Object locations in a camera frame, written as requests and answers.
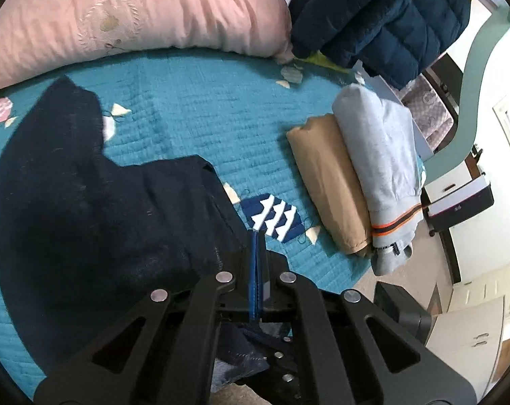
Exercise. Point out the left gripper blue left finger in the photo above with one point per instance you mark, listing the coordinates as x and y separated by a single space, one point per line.
163 350

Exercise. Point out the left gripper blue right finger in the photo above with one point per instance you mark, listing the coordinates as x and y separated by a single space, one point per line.
342 349

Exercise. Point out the dark denim jacket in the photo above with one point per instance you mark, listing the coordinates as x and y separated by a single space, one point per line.
83 238

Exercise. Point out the white cabinet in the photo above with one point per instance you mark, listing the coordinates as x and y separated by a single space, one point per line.
470 336

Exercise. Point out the folded tan garment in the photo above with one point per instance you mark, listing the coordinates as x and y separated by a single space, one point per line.
329 177

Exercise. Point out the folded grey sweatshirt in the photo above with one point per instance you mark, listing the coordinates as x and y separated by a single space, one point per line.
379 138

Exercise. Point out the pink patterned covered furniture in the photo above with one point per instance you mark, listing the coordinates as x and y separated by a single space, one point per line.
428 110

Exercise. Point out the teal quilted mattress cover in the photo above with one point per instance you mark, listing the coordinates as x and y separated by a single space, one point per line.
230 109

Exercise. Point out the navy yellow puffer jacket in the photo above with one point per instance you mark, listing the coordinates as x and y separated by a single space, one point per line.
394 39

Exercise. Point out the pink duvet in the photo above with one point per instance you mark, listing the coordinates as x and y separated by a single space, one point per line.
37 36

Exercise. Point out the mint green bunk bed frame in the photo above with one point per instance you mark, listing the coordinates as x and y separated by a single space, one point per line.
482 46

